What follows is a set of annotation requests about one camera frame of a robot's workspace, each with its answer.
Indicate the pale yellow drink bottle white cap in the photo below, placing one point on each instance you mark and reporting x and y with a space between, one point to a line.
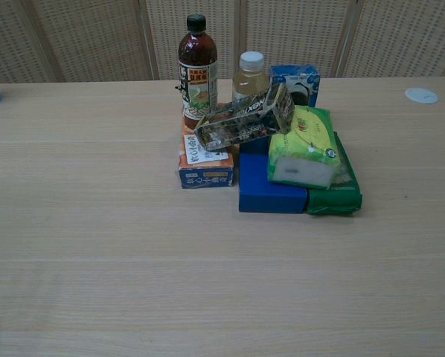
249 80

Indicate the dark tea bottle black cap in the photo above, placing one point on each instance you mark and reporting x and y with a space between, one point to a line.
197 56

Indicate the orange and blue carton box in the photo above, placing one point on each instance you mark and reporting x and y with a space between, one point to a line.
204 167

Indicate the plain blue box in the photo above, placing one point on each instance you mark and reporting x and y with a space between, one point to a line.
263 189

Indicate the clear plastic box with black print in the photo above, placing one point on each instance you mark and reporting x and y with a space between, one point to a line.
245 119

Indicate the yellow green tissue pack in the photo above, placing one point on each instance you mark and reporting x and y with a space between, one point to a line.
308 148

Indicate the dark green plastic package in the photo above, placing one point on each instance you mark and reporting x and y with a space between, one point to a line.
341 193

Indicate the blue and white carton box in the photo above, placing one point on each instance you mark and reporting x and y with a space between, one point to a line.
304 80

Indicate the woven folding screen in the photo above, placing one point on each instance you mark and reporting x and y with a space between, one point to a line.
96 37

